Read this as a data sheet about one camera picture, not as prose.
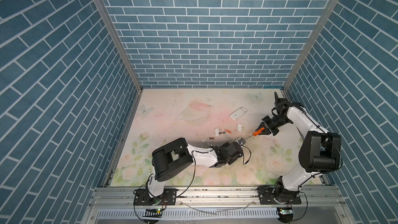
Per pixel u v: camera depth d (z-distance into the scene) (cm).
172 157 52
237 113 105
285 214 74
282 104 68
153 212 72
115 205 72
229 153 68
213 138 94
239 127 99
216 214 77
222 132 96
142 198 72
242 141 78
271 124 75
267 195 74
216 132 96
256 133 84
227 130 97
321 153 47
